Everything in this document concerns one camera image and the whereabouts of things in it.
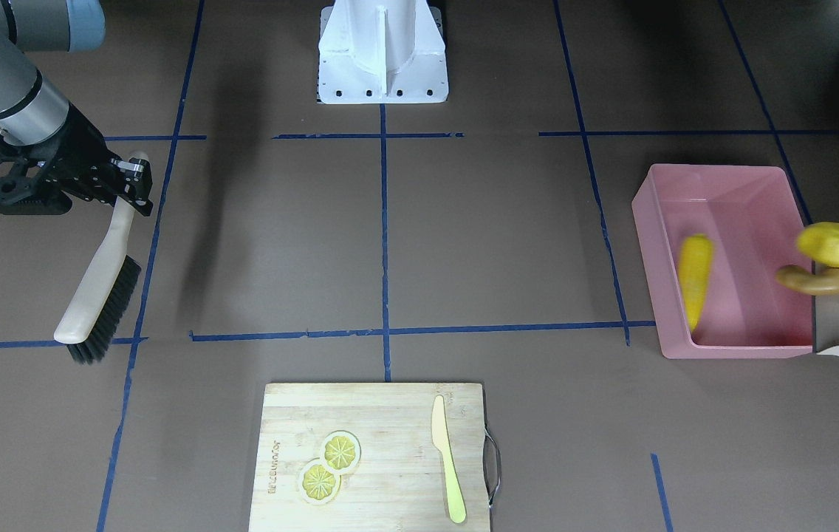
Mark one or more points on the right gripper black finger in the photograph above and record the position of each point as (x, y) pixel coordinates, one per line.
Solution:
(131, 181)

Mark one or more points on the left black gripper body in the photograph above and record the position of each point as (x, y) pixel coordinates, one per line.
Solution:
(82, 150)

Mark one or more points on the cream brush with black bristles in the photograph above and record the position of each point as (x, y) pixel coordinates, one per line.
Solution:
(90, 322)

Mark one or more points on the yellow toy corn cob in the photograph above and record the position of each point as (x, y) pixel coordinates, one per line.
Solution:
(693, 274)

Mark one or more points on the brown toy ginger root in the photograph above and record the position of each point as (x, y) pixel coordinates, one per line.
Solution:
(800, 280)

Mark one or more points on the yellow toy potato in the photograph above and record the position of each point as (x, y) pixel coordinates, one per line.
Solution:
(820, 242)

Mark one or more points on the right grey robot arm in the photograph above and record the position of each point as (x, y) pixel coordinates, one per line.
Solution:
(32, 108)

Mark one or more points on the pink plastic bin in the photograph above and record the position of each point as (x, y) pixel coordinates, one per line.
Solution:
(749, 215)

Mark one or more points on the lemon slice near board centre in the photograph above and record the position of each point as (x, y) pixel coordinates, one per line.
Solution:
(340, 452)

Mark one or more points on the lemon slice near board edge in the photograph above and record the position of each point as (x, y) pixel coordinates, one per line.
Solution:
(318, 485)

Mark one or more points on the yellow plastic toy knife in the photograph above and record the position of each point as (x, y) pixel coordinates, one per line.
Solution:
(455, 503)

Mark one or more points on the bamboo cutting board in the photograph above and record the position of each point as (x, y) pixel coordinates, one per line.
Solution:
(398, 484)

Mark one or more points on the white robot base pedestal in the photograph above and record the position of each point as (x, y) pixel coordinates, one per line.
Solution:
(382, 52)

